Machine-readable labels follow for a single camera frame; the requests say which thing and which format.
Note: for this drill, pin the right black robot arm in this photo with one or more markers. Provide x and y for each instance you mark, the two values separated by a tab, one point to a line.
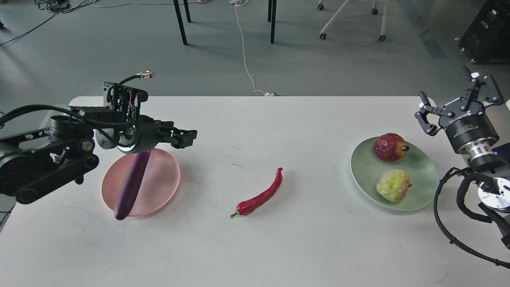
483	193

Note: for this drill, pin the yellow-green custard apple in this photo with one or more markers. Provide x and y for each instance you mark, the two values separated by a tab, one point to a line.
393	185

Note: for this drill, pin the red pomegranate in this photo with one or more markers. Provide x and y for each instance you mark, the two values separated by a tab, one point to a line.
390	147

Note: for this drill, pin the black equipment cabinet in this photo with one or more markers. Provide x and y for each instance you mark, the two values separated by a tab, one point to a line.
487	39

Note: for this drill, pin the pink plate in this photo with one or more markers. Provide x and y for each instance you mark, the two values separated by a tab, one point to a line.
160	182

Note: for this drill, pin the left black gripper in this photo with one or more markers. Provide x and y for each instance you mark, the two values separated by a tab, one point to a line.
147	134

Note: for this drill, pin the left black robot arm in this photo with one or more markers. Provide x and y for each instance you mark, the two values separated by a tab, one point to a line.
38	162

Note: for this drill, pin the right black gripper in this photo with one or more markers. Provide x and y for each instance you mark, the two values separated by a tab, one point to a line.
465	120

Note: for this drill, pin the red chili pepper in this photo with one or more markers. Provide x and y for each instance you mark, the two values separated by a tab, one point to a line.
246	207

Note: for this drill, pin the light green plate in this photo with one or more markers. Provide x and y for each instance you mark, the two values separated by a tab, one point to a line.
366	169

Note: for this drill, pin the purple eggplant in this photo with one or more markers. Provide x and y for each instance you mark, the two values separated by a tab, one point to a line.
131	185

